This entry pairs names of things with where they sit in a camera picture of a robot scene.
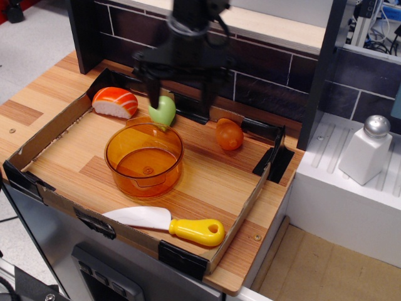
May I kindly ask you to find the dark shelf post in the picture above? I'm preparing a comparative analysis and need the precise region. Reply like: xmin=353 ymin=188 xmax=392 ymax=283
xmin=297 ymin=0 xmax=353 ymax=151
xmin=66 ymin=0 xmax=103 ymax=74

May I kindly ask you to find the toy salmon sushi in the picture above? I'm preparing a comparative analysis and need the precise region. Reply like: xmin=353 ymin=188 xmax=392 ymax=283
xmin=92 ymin=87 xmax=138 ymax=119

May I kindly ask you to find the white salt shaker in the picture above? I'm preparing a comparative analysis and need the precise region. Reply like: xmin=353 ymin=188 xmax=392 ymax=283
xmin=338 ymin=115 xmax=392 ymax=185

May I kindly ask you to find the white toy sink counter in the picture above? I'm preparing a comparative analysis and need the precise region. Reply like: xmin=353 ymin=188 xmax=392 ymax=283
xmin=286 ymin=114 xmax=400 ymax=267

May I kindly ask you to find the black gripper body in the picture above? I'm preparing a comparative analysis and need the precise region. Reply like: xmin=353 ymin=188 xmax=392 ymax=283
xmin=133 ymin=30 xmax=233 ymax=82

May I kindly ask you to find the orange toy carrot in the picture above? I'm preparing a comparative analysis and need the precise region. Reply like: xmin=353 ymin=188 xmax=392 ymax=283
xmin=215 ymin=118 xmax=244 ymax=151

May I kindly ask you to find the toy oven front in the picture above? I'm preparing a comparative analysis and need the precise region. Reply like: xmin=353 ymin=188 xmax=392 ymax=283
xmin=71 ymin=245 xmax=145 ymax=301

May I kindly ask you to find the dark shelf post right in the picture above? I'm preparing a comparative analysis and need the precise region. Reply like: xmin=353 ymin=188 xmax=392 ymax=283
xmin=297 ymin=0 xmax=353 ymax=151

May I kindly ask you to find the cardboard fence with black tape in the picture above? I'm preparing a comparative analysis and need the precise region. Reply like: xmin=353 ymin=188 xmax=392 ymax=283
xmin=4 ymin=69 xmax=294 ymax=279

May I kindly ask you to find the dark shelf post left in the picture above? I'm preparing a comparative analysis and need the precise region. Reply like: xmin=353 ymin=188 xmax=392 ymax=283
xmin=66 ymin=0 xmax=103 ymax=74

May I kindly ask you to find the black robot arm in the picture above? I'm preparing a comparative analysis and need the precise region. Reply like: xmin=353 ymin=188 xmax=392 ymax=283
xmin=133 ymin=1 xmax=232 ymax=113

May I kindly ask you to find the light wooden shelf board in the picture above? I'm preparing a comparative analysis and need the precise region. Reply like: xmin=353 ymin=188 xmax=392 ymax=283
xmin=118 ymin=0 xmax=333 ymax=56

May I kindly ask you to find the toy knife yellow handle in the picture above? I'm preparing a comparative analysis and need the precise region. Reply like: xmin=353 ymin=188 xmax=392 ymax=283
xmin=103 ymin=206 xmax=225 ymax=247

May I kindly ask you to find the transparent orange plastic pot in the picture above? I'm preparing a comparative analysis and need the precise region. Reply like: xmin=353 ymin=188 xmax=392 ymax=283
xmin=104 ymin=117 xmax=184 ymax=198

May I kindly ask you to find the green toy pear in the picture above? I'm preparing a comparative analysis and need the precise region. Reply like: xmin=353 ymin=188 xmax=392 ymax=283
xmin=148 ymin=96 xmax=176 ymax=132

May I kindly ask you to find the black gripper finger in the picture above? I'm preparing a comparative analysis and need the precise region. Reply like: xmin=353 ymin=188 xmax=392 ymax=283
xmin=143 ymin=73 xmax=161 ymax=108
xmin=200 ymin=78 xmax=226 ymax=117

